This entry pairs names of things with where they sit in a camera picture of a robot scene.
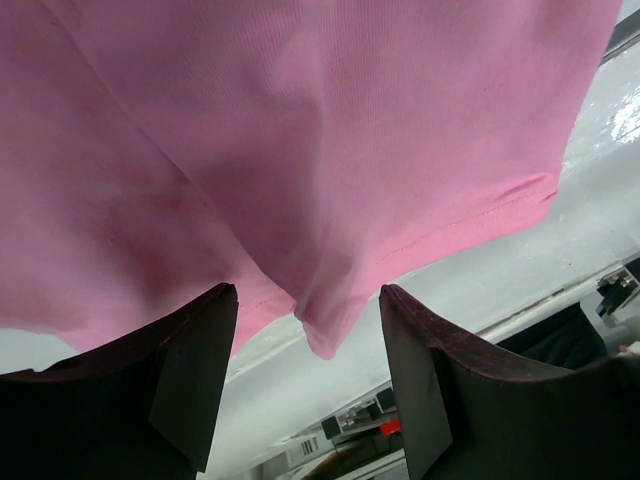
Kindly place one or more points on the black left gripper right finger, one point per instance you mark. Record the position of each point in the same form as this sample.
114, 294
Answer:
469, 409

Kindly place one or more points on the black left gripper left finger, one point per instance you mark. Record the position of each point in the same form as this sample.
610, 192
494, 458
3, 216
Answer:
143, 406

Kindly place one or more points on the light pink t-shirt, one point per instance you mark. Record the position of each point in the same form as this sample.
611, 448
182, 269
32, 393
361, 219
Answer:
306, 152

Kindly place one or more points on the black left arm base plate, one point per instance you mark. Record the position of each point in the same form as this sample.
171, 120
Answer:
601, 325

